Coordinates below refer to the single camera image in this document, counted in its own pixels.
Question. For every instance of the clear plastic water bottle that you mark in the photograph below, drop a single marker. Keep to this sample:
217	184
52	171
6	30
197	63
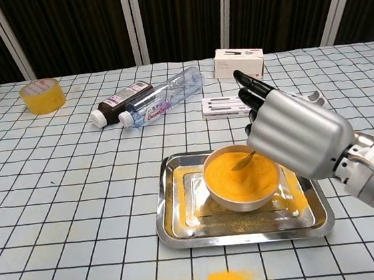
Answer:
165	97

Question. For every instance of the bowl of yellow powder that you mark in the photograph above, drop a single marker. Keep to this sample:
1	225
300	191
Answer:
225	183

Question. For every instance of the yellow tape roll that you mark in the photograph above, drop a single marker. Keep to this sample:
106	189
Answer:
44	99

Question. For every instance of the dark brown bottle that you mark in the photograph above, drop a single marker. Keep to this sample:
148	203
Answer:
116	105

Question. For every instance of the white stapler box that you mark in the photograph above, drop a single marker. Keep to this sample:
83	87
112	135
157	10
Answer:
237	61

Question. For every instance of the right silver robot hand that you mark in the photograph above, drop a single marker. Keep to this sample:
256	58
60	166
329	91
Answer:
300	134

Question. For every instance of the white folding stand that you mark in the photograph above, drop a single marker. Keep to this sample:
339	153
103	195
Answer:
223	107

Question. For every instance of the checkered tablecloth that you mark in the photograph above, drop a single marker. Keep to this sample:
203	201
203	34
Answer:
64	209

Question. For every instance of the dark folding partition screen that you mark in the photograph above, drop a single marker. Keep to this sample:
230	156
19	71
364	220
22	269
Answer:
177	17

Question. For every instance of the silver spoon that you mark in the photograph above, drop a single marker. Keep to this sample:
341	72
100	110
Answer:
241	163

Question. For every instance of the stainless steel tray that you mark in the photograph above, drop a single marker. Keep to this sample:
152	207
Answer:
237	231

